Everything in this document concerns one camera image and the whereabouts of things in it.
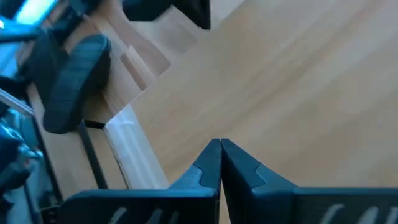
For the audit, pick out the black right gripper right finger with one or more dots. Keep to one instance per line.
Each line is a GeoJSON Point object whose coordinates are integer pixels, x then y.
{"type": "Point", "coordinates": [311, 208]}

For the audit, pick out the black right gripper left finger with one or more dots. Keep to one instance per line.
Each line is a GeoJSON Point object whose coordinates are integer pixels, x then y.
{"type": "Point", "coordinates": [140, 208]}

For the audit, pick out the wooden shelf with black frame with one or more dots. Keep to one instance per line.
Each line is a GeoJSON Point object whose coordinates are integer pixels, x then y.
{"type": "Point", "coordinates": [280, 93]}

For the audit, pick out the black slide with ribbed sole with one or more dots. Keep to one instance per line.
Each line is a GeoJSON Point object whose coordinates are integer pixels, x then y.
{"type": "Point", "coordinates": [43, 62]}
{"type": "Point", "coordinates": [77, 84]}

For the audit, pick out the silver metal strip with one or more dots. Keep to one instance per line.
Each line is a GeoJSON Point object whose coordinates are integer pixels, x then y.
{"type": "Point", "coordinates": [15, 101]}

